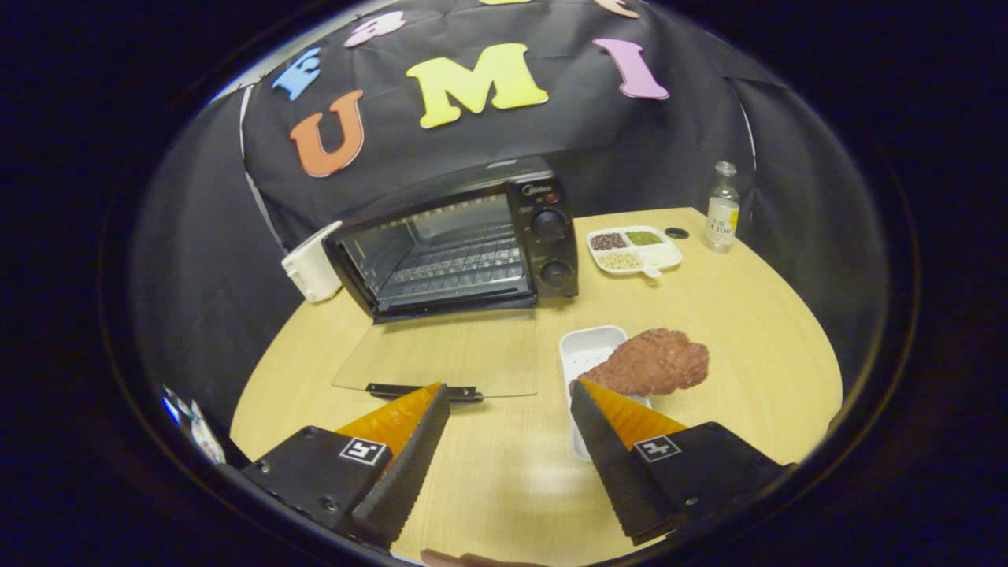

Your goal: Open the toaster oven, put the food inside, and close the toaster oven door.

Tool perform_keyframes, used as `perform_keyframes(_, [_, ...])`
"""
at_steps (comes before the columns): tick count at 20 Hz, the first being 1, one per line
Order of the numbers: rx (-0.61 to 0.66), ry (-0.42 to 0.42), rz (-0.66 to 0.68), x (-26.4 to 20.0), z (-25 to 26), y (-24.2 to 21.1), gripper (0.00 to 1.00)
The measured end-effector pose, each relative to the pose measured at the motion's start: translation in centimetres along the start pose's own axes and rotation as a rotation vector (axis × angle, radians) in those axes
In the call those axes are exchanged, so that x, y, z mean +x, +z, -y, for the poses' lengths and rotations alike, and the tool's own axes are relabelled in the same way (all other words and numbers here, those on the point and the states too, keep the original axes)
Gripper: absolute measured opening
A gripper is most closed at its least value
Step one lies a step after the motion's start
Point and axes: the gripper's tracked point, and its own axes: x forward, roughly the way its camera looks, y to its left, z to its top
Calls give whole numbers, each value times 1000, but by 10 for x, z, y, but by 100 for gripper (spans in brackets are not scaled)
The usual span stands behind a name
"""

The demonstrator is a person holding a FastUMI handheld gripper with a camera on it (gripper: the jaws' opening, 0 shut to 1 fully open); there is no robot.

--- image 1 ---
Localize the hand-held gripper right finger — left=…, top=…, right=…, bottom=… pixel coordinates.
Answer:
left=569, top=380, right=792, bottom=546

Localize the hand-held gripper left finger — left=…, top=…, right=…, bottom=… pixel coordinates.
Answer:
left=240, top=383, right=451, bottom=550

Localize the brown fried chicken piece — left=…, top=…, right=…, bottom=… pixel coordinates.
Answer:
left=569, top=328, right=710, bottom=397

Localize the black toaster oven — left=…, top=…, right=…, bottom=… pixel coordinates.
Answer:
left=323, top=156, right=580, bottom=404

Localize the white pop-up toaster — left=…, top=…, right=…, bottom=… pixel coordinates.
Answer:
left=281, top=220, right=345, bottom=304

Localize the white rectangular plastic tray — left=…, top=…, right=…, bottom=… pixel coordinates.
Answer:
left=559, top=325, right=654, bottom=461

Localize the white divided dish with beans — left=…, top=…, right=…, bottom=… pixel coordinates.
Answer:
left=587, top=226, right=684, bottom=279

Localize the clear glass bottle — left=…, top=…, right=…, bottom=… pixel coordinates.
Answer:
left=705, top=161, right=741, bottom=254

